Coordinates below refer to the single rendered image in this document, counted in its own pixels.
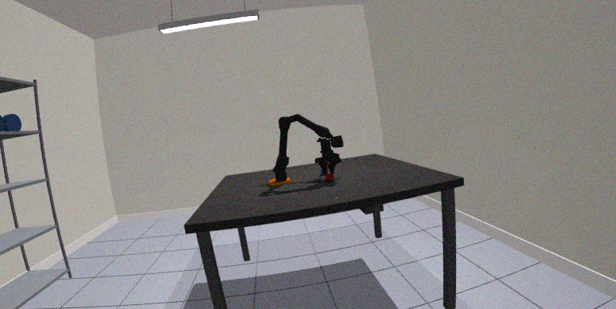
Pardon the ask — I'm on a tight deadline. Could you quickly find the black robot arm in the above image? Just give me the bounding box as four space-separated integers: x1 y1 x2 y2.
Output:
273 114 344 182

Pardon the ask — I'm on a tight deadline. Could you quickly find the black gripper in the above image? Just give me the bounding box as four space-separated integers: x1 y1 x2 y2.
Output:
315 148 341 175

